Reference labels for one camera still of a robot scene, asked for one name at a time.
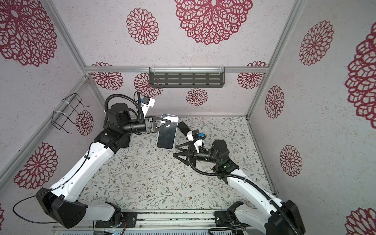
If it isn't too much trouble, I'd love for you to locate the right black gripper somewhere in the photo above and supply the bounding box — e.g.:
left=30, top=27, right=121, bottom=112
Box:
left=175, top=142, right=221, bottom=169

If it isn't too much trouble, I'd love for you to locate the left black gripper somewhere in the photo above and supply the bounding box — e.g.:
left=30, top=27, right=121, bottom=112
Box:
left=122, top=117, right=171, bottom=136

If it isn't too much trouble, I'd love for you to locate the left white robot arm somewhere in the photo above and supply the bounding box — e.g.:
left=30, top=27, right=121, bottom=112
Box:
left=36, top=103, right=172, bottom=229

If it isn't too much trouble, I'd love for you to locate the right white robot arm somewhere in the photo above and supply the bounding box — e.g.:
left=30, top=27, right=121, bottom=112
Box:
left=173, top=137, right=306, bottom=235

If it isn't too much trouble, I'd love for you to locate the black phone centre right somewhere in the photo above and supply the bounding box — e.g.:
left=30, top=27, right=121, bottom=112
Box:
left=178, top=121, right=191, bottom=136

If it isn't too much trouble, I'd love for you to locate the black phone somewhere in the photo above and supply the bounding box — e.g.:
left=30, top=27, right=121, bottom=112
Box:
left=116, top=134, right=131, bottom=148
left=178, top=121, right=191, bottom=136

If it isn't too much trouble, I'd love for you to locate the black phone far left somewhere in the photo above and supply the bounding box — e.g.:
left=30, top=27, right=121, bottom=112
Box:
left=116, top=134, right=131, bottom=148

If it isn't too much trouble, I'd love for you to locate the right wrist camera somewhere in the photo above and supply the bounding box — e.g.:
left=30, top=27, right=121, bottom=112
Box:
left=187, top=130, right=206, bottom=147

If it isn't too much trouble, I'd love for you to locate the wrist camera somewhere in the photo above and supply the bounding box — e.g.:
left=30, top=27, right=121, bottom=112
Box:
left=187, top=130, right=206, bottom=147
left=141, top=97, right=155, bottom=117

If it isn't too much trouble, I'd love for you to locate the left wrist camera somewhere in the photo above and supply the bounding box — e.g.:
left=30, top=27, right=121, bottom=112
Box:
left=141, top=97, right=155, bottom=117

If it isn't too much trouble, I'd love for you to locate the grey slotted wall shelf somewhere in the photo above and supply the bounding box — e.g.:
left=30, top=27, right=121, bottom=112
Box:
left=149, top=67, right=226, bottom=88

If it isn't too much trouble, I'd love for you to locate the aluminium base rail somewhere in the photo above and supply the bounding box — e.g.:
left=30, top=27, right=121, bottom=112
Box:
left=51, top=209, right=299, bottom=231

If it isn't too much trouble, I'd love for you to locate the black wire wall basket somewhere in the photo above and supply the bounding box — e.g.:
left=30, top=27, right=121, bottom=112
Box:
left=51, top=93, right=89, bottom=134

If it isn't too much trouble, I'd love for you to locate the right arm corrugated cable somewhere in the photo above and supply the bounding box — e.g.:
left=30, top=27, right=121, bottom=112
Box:
left=186, top=137, right=300, bottom=235

